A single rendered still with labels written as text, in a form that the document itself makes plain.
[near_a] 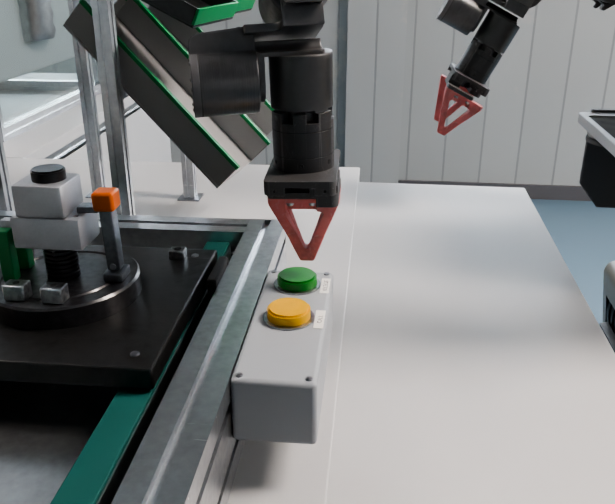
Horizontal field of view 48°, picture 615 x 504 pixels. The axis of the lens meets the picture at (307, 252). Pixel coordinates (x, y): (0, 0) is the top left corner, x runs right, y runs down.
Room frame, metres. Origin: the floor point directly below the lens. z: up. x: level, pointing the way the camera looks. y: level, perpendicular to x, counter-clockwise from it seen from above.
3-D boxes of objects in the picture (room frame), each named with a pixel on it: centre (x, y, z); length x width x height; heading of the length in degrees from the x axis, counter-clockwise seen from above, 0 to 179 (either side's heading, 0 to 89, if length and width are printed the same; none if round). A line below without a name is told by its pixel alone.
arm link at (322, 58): (0.63, 0.01, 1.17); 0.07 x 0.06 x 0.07; 100
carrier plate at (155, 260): (0.60, 0.23, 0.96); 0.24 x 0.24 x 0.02; 84
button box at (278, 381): (0.57, 0.02, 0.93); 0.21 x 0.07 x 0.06; 174
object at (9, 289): (0.55, 0.25, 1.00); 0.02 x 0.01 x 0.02; 84
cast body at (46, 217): (0.60, 0.24, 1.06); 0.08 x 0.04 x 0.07; 84
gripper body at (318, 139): (0.64, 0.00, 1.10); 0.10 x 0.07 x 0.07; 175
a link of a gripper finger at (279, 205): (0.65, 0.00, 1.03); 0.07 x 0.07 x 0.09; 85
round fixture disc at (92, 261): (0.60, 0.23, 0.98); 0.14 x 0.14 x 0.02
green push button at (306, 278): (0.64, 0.01, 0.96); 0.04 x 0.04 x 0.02
